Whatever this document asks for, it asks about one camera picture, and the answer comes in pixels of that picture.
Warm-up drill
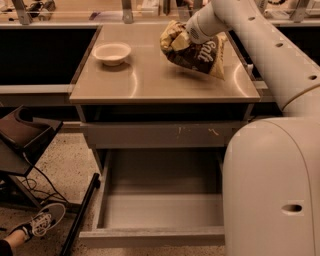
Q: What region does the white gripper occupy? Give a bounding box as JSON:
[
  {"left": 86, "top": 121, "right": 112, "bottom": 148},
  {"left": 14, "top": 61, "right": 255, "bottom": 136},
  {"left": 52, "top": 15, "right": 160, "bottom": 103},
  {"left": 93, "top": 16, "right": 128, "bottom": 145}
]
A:
[{"left": 171, "top": 4, "right": 220, "bottom": 51}]

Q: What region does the brown chip bag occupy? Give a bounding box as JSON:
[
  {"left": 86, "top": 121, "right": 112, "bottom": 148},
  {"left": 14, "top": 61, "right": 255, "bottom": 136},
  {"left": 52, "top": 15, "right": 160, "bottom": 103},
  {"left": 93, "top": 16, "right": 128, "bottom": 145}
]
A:
[{"left": 160, "top": 20, "right": 227, "bottom": 79}]

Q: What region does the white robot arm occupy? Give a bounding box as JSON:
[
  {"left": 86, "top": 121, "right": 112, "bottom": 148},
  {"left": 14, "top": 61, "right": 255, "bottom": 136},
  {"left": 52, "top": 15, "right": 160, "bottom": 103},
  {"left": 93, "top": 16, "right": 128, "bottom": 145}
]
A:
[{"left": 187, "top": 0, "right": 320, "bottom": 256}]

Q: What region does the grey drawer cabinet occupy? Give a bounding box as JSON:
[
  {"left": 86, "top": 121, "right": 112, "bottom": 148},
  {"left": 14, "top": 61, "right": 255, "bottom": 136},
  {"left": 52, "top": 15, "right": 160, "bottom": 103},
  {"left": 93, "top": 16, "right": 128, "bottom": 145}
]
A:
[{"left": 68, "top": 22, "right": 262, "bottom": 250}]

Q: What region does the closed upper drawer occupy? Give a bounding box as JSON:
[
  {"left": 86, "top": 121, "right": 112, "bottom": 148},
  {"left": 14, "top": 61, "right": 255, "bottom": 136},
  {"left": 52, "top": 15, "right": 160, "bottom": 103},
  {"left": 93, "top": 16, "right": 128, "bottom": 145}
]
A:
[{"left": 81, "top": 121, "right": 245, "bottom": 149}]

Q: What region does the open middle drawer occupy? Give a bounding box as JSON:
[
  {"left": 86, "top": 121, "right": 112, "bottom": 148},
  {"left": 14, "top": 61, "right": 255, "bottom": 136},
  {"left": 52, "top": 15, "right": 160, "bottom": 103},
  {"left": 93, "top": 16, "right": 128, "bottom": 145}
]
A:
[{"left": 80, "top": 148, "right": 224, "bottom": 248}]

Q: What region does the white paper bowl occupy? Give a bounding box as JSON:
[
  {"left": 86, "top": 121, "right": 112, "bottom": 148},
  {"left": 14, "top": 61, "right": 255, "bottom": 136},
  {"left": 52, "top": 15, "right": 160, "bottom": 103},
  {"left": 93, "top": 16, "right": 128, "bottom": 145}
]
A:
[{"left": 92, "top": 42, "right": 131, "bottom": 66}]

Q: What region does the black pole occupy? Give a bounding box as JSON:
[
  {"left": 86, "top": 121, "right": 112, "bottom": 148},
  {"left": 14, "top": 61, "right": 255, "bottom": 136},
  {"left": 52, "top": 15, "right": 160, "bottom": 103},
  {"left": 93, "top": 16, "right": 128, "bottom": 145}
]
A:
[{"left": 59, "top": 173, "right": 100, "bottom": 256}]

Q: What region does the dark angled stand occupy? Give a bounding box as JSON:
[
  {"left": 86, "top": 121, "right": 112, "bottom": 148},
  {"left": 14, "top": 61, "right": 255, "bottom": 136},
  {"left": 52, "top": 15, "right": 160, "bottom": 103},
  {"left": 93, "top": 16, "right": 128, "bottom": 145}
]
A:
[{"left": 0, "top": 105, "right": 64, "bottom": 210}]

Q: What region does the grey sneaker with laces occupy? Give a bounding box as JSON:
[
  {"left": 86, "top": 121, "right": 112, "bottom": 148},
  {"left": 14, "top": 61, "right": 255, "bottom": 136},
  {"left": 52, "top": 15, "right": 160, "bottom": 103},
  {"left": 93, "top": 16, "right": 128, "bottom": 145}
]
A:
[{"left": 11, "top": 203, "right": 66, "bottom": 241}]

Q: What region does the person's lower leg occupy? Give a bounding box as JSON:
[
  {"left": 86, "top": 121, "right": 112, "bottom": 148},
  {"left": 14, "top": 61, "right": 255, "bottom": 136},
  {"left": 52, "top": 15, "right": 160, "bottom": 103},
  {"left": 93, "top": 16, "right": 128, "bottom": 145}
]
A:
[{"left": 0, "top": 230, "right": 26, "bottom": 256}]

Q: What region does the black floor cable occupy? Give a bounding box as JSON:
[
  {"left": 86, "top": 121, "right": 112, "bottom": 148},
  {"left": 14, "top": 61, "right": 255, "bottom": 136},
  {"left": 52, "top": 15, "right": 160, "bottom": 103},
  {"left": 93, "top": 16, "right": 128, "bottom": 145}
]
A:
[{"left": 20, "top": 151, "right": 69, "bottom": 204}]

